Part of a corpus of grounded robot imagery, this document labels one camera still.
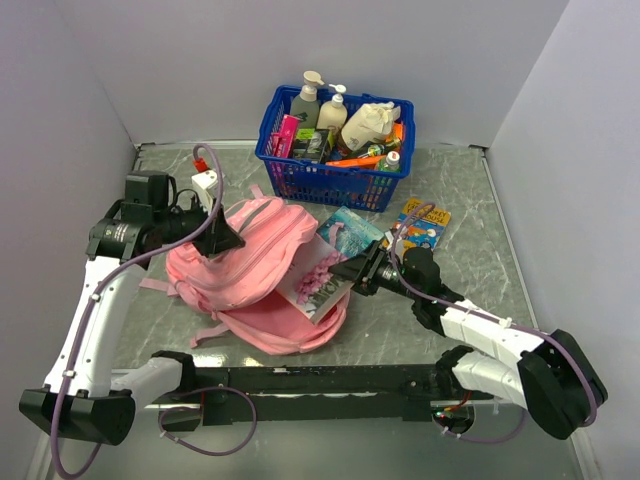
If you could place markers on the pink box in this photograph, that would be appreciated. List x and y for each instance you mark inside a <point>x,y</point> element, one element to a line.
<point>281,141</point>

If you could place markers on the grey pump bottle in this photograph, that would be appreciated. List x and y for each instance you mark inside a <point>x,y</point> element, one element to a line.
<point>305,106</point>

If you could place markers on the blue plastic basket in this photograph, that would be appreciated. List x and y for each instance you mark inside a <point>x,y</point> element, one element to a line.
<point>331,182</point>

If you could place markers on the black green box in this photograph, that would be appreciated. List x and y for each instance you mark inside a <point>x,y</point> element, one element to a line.
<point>314,145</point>

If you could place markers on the orange toothbrush pack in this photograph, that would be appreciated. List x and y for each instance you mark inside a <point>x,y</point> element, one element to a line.
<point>358,163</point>

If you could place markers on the teal paperback book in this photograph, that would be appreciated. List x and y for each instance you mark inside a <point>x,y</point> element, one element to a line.
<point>348,233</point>

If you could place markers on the cream pump bottle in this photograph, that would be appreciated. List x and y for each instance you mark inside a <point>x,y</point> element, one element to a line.
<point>333,113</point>

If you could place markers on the small green bottle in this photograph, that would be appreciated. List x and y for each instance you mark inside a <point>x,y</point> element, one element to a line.
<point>379,149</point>

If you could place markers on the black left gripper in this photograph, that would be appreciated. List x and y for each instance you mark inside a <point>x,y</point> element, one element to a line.
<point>219,237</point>

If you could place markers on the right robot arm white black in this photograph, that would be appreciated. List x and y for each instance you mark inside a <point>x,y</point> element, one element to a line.
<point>500,340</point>

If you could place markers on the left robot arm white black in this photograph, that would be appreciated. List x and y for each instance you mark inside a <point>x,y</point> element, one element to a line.
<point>79,398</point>

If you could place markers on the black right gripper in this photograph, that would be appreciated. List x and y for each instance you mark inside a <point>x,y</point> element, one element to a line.
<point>362,270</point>

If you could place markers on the pink student backpack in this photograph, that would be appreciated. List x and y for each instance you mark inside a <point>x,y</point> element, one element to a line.
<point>237,288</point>

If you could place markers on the beige drawstring pouch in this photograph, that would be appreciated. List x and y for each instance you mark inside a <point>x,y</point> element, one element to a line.
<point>372,121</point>

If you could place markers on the black mounting base rail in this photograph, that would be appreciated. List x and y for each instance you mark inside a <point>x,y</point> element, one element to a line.
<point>322,392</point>

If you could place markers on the floral notebook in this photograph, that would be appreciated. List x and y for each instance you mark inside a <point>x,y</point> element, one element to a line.
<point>308,285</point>

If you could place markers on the yellow treehouse book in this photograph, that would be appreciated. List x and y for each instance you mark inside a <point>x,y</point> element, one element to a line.
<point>423,232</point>

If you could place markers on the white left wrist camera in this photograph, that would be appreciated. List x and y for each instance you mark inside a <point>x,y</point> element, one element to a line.
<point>206,182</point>

